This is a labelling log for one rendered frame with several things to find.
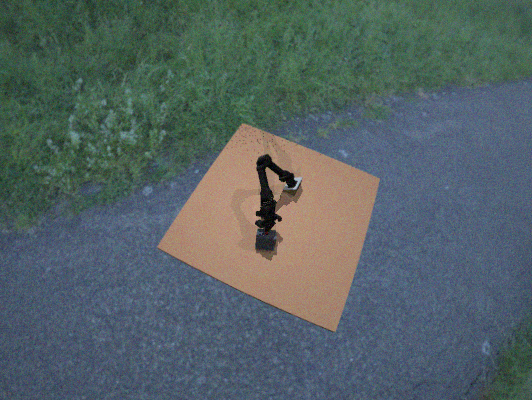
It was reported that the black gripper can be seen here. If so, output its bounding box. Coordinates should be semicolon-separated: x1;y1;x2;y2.
255;212;282;233

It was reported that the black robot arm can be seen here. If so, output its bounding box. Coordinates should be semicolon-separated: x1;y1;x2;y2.
256;154;298;218

